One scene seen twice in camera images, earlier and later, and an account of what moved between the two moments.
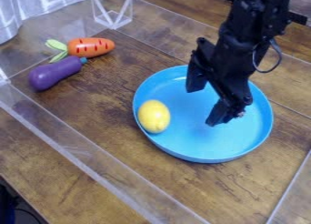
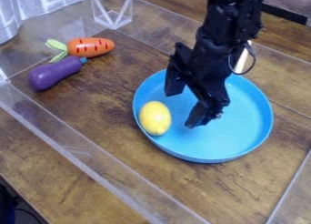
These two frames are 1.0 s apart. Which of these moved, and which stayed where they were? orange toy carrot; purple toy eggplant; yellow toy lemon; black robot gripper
Moved: black robot gripper
Stayed: purple toy eggplant; yellow toy lemon; orange toy carrot
